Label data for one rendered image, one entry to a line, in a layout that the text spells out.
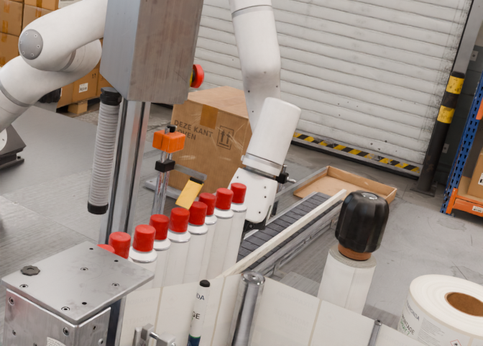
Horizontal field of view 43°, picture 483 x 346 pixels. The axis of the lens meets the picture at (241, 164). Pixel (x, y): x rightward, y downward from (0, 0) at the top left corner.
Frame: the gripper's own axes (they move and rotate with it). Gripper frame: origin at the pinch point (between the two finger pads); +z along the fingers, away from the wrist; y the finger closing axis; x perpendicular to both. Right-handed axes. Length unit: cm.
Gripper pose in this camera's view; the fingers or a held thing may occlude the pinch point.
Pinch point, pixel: (235, 239)
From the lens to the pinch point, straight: 133.6
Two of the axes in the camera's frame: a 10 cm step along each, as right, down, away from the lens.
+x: 3.8, 1.3, 9.2
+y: 8.6, 3.1, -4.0
